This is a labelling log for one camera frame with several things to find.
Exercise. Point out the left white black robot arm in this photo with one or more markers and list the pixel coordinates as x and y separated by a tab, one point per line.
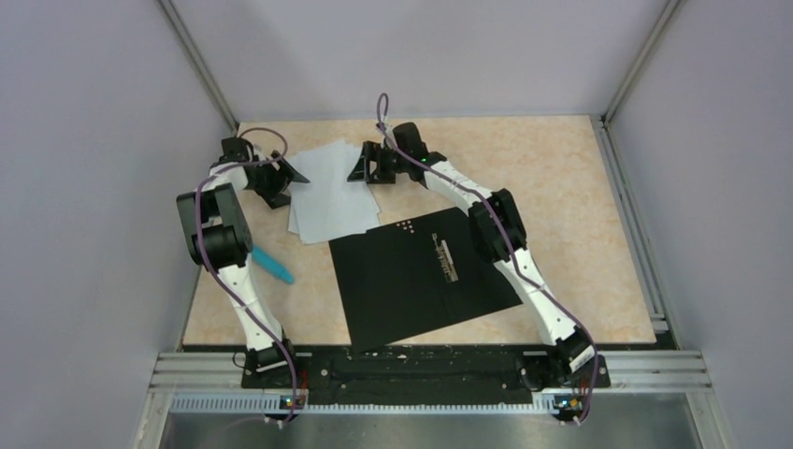
219	240

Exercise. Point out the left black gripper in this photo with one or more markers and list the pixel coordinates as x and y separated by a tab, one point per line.
275	195

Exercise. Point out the grey black folder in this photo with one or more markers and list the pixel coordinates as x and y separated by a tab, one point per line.
392	287

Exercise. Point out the aluminium rail frame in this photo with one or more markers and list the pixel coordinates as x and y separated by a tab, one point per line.
659	398

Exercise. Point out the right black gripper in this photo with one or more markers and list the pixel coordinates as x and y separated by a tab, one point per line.
371	155

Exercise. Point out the cyan marker pen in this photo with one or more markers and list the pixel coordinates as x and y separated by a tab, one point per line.
272	266

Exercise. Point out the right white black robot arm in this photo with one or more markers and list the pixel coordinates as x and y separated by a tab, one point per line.
497	231

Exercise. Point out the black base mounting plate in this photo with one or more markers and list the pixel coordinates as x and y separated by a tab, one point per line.
423	375

